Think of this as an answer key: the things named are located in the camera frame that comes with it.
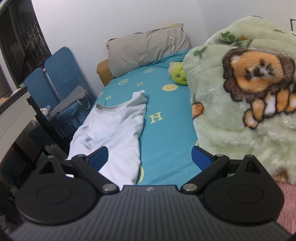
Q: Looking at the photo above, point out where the white t-shirt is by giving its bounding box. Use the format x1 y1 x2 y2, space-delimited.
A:
67 90 147 188

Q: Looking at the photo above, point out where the teal patterned bed sheet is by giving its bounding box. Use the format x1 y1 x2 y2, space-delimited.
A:
96 51 201 187

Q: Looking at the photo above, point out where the grey folded cloth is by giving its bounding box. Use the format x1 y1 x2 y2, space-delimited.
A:
49 85 88 118

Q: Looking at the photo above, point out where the small blue plush toy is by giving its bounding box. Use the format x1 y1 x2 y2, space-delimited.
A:
40 105 52 117

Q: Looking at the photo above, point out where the green lion fleece blanket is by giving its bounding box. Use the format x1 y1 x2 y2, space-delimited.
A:
183 16 295 184

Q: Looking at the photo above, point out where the mustard yellow headboard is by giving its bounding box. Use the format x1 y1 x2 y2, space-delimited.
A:
96 59 113 86

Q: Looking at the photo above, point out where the green plush toy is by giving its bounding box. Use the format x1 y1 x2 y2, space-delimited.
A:
168 62 188 85

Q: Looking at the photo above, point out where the white dining table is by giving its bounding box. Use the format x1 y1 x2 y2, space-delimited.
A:
1 87 46 163

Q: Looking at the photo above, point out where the near blue covered chair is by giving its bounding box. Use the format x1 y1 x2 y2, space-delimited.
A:
45 47 95 131

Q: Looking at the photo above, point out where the pink fluffy blanket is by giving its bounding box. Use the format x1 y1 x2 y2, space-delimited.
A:
277 182 296 234

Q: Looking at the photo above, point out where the grey pillow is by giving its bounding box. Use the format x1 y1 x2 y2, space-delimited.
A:
106 24 191 78

